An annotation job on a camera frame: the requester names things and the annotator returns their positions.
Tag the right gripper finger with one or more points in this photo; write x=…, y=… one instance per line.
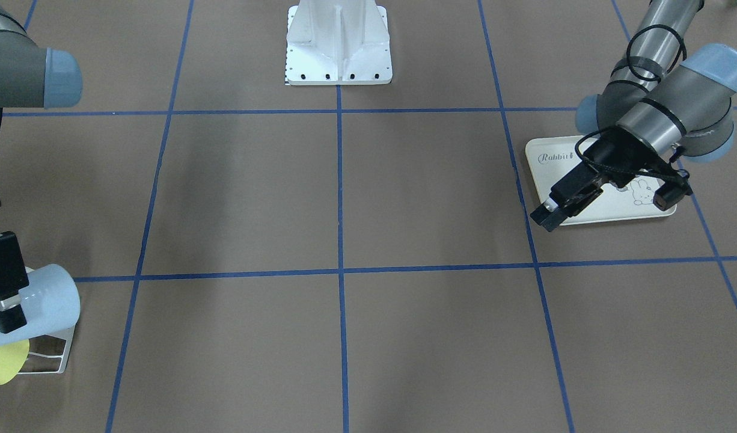
x=12, y=315

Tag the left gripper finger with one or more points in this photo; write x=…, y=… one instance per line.
x=550, y=215
x=583, y=199

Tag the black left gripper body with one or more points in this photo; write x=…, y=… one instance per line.
x=612, y=151

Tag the light blue cup back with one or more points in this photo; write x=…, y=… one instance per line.
x=50, y=304

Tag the yellow plastic cup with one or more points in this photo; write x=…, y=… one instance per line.
x=12, y=358

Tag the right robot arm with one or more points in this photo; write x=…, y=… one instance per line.
x=30, y=77

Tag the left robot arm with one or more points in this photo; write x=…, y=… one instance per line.
x=660, y=105

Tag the white wire cup rack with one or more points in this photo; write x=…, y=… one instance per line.
x=49, y=354

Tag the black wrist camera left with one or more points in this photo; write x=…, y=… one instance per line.
x=670, y=194

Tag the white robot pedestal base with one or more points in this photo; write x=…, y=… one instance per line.
x=333, y=43

